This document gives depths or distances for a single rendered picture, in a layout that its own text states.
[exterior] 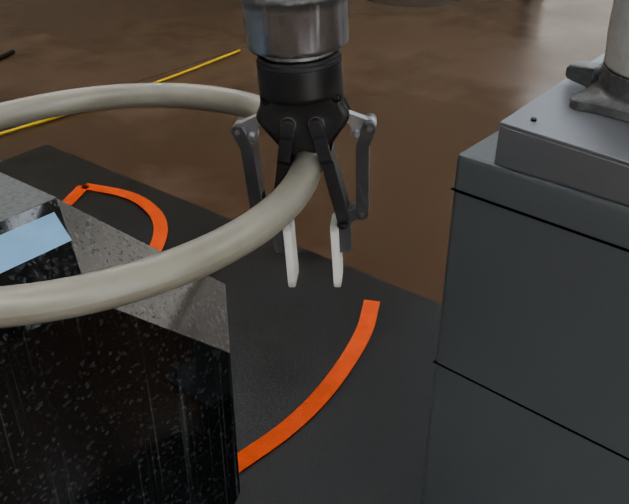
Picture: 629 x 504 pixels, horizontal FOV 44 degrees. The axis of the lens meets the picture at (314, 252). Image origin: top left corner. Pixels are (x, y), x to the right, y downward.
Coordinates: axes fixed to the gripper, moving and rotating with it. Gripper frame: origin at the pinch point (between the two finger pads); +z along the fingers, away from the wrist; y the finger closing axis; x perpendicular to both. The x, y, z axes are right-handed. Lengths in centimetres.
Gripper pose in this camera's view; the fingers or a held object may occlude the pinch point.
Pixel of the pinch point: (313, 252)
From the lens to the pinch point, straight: 77.9
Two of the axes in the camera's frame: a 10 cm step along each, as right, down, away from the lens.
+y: -9.9, 0.0, 1.3
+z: 0.7, 8.6, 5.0
